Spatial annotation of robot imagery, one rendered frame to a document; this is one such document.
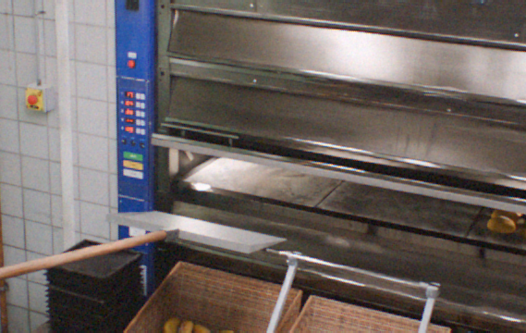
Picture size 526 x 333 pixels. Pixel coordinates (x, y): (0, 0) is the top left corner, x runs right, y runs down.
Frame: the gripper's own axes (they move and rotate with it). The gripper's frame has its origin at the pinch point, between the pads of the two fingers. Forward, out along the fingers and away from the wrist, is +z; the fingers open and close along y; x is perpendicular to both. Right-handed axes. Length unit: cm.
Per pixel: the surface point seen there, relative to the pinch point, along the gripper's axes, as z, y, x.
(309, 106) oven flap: 27, -47, -143
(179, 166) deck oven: -30, -14, -160
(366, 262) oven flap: 54, 7, -155
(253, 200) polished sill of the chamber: 7, -8, -152
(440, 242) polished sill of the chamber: 81, -6, -151
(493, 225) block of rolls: 97, -15, -165
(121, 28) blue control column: -51, -66, -134
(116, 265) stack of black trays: -40, 26, -135
